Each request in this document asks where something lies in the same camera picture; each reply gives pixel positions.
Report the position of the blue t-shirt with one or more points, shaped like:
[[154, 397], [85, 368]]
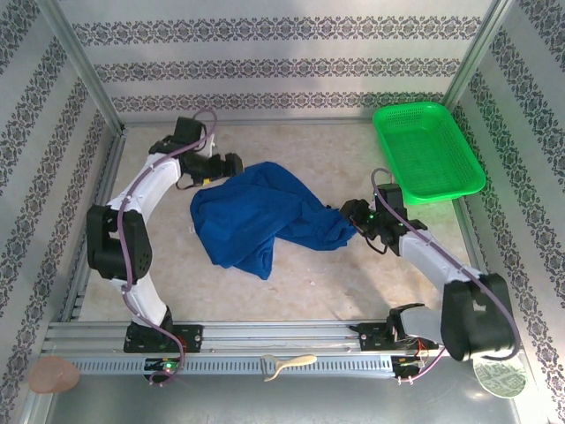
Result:
[[247, 207]]

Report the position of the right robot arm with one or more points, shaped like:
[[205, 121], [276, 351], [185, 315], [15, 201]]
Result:
[[476, 318]]

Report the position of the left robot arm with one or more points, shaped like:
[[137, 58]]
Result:
[[110, 238]]

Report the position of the green plastic basket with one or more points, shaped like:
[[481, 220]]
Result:
[[424, 150]]

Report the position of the small circuit board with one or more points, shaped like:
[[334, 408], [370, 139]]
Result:
[[159, 365], [410, 362]]

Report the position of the beige peeler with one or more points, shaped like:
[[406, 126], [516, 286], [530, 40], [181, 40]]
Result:
[[291, 363]]

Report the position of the round printed disc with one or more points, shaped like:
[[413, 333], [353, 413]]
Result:
[[503, 380]]

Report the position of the pink translucent cup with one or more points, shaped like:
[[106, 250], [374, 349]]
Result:
[[53, 375]]

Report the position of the aluminium wall-foot rail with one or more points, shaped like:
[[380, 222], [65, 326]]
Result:
[[287, 121]]

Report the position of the aluminium side rail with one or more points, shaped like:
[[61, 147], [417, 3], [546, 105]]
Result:
[[111, 163], [465, 229]]

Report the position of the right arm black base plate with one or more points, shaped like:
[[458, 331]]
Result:
[[371, 338]]

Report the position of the aluminium mounting rail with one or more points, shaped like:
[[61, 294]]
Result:
[[273, 338]]

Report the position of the aluminium corner post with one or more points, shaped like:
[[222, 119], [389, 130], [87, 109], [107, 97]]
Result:
[[85, 66], [476, 53]]

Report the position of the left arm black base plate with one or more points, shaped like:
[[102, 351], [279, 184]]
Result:
[[192, 338]]

